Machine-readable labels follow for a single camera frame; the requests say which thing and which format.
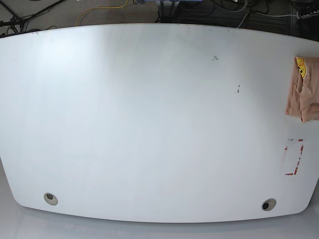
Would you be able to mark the peach t-shirt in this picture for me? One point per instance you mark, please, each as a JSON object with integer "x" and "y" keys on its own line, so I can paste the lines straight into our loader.
{"x": 303, "y": 97}

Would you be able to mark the red tape rectangle marking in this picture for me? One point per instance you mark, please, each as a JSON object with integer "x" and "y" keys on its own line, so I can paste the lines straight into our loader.
{"x": 293, "y": 154}

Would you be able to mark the white power strip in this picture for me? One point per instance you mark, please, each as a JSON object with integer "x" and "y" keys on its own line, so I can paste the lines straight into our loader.
{"x": 308, "y": 12}

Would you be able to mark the black tripod stand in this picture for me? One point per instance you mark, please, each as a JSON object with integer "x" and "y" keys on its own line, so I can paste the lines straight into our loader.
{"x": 19, "y": 24}

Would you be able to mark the left table cable grommet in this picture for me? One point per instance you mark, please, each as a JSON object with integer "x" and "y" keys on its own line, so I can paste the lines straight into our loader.
{"x": 50, "y": 199}

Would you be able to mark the table cable grommet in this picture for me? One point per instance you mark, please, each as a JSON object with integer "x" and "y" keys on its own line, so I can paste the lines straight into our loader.
{"x": 269, "y": 204}
{"x": 50, "y": 199}

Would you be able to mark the right table cable grommet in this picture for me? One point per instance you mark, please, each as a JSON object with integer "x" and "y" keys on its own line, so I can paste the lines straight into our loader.
{"x": 269, "y": 204}

